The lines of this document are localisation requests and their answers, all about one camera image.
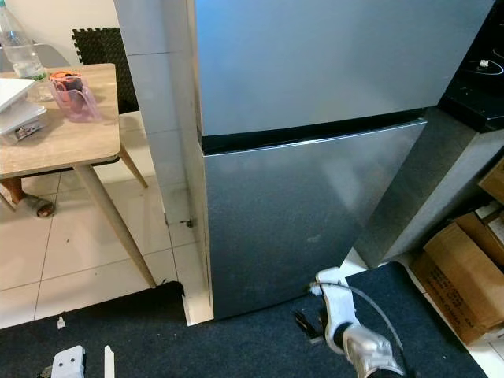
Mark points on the seated person blue shirt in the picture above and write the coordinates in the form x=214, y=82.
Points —
x=35, y=203

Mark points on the light wooden table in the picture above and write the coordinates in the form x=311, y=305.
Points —
x=63, y=146

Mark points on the black foam mat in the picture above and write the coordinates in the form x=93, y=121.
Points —
x=106, y=63

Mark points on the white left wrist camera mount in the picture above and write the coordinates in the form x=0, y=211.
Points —
x=69, y=362

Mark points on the black stove top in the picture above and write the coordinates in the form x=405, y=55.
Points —
x=476, y=71

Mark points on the grey steel fridge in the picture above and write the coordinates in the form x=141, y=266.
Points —
x=307, y=197

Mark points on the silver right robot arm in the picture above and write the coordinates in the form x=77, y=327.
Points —
x=374, y=354

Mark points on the brown cardboard box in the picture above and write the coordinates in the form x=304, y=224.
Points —
x=484, y=232
x=457, y=283
x=492, y=181

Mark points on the dark grey counter cabinet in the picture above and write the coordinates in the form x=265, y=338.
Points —
x=417, y=189

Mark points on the grey chair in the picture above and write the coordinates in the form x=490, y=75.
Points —
x=55, y=57

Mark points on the large clear water bottle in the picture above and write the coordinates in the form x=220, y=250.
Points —
x=20, y=47

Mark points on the white tape strip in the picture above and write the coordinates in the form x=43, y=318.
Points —
x=109, y=362

